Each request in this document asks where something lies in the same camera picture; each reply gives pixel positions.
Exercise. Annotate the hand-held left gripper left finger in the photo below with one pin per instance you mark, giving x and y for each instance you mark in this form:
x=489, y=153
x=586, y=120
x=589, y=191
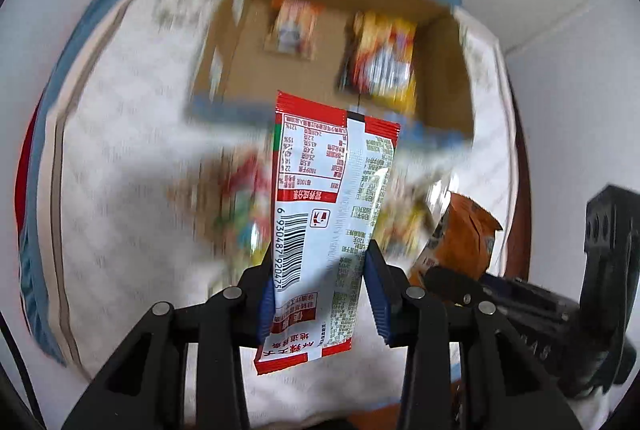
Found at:
x=266, y=310

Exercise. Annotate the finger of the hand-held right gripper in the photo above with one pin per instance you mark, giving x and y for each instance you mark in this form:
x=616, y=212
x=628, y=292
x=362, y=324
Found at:
x=452, y=285
x=525, y=302

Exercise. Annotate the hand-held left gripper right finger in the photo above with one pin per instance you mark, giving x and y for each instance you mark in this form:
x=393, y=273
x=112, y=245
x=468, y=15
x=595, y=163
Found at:
x=376, y=295

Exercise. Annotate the red and white snack packet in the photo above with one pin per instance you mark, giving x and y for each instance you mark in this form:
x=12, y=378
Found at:
x=320, y=190

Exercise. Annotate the cardboard box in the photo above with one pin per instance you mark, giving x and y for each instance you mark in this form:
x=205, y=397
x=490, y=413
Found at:
x=240, y=74

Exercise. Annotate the colourful candy ball bag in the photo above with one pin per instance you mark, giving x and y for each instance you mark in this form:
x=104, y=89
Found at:
x=240, y=205

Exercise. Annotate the white quilted blanket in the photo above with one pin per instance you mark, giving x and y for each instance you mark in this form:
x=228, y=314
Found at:
x=125, y=210

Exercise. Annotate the yellow noodle packet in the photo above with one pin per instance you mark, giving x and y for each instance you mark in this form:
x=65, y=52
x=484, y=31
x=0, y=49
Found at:
x=385, y=59

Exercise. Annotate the red cloth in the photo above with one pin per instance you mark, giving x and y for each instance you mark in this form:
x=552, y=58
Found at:
x=24, y=169

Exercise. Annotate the orange panda snack packet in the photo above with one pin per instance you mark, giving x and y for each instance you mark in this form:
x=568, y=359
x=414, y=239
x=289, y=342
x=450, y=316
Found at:
x=292, y=27

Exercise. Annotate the wooden bed frame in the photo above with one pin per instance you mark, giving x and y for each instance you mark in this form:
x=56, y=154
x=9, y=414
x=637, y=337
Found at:
x=522, y=190

